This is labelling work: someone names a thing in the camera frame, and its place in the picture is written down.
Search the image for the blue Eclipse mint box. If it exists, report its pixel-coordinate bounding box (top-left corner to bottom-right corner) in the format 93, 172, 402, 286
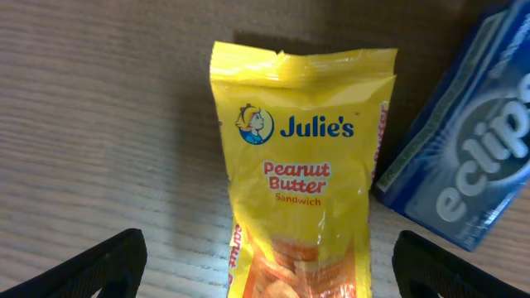
373, 0, 529, 251

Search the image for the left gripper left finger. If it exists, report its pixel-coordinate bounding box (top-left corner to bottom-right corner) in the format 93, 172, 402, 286
1, 228, 147, 298

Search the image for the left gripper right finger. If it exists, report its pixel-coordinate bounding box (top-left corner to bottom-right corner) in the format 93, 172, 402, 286
392, 230, 529, 298

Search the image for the yellow orange snack packet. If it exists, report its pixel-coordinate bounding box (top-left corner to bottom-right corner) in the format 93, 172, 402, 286
210, 42, 397, 297

